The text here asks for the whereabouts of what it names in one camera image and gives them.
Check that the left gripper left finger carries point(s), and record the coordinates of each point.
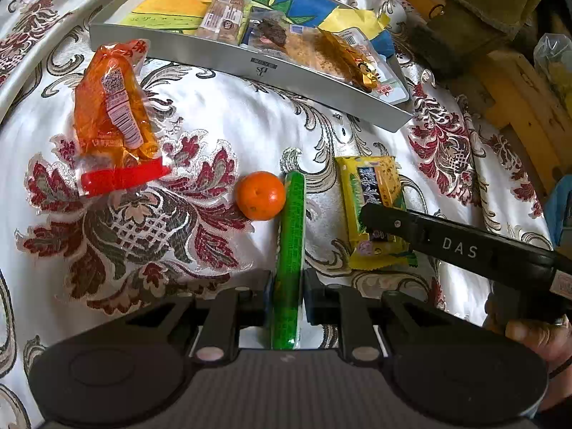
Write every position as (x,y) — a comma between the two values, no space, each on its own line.
(223,318)

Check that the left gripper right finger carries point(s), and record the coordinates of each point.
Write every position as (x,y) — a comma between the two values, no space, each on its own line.
(345,309)

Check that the green stick snack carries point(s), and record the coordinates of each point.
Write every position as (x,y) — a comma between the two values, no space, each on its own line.
(286,294)

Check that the orange mandarin fruit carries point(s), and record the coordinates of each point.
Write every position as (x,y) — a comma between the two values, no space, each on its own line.
(260,196)

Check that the yellow green snack packet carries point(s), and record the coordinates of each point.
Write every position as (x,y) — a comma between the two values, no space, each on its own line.
(373,179)

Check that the orange snack bag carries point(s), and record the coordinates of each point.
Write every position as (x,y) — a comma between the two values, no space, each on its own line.
(117,147)

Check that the white red snack packet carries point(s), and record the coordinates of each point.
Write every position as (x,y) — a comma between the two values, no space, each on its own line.
(389,87)

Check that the brown gold snack packet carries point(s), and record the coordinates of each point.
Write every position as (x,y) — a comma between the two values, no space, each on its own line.
(350,62)

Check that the person right hand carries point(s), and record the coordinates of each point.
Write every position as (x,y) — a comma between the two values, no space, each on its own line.
(551,342)

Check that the floral satin bedspread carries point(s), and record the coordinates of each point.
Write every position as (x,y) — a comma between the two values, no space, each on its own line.
(68,263)

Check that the clear bag of clothes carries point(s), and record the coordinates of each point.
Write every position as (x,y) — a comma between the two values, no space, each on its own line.
(552,57)

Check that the brown cracker packet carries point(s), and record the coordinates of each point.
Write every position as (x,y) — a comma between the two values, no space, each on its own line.
(309,48)

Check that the brown hanging garment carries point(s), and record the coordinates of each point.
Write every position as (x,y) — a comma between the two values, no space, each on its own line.
(467,29)

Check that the dark chocolate snack packet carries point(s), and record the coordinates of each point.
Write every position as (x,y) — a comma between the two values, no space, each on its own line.
(266,31)

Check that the grey tray with painted lining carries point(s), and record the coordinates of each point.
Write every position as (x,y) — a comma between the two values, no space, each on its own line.
(170,26)

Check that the beige biscuit packet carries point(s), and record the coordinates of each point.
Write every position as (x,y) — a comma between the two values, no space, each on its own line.
(225,21)

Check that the wooden bed frame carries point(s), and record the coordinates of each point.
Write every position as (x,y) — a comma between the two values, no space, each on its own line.
(504,87)

